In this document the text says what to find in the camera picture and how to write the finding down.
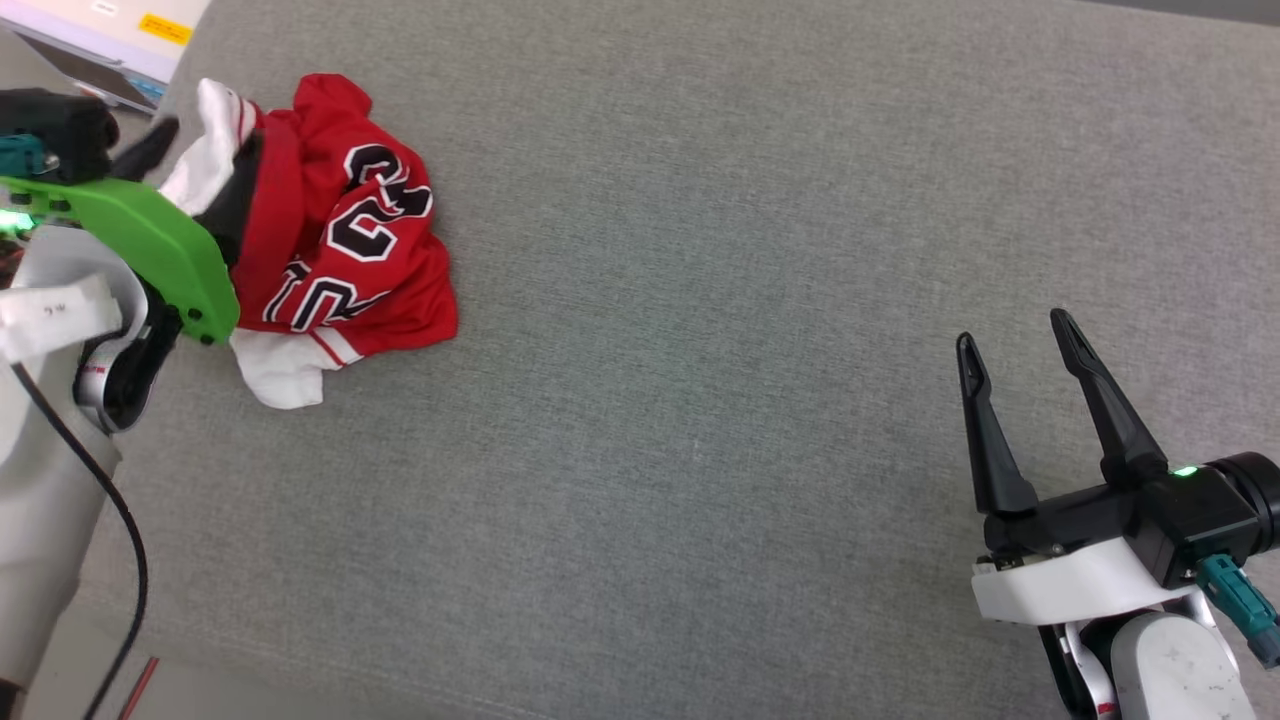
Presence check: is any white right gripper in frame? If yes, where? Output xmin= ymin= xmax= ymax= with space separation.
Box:
xmin=956 ymin=307 xmax=1217 ymax=628

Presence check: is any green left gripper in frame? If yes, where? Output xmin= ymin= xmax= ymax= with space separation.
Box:
xmin=0 ymin=117 xmax=265 ymax=347

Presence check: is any red and white jersey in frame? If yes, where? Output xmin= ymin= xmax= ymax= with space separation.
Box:
xmin=158 ymin=72 xmax=460 ymax=411

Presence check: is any white equipment box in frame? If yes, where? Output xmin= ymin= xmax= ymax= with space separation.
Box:
xmin=0 ymin=0 xmax=213 ymax=113

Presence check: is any teal left camera connector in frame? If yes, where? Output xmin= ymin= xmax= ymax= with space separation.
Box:
xmin=0 ymin=135 xmax=53 ymax=181

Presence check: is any teal camera connector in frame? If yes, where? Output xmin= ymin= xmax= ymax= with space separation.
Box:
xmin=0 ymin=135 xmax=53 ymax=181
xmin=1194 ymin=553 xmax=1280 ymax=670

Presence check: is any teal right camera connector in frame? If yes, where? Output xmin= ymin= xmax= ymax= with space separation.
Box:
xmin=1194 ymin=553 xmax=1280 ymax=670

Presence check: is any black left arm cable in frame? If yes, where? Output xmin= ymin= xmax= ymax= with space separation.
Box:
xmin=10 ymin=362 xmax=151 ymax=720

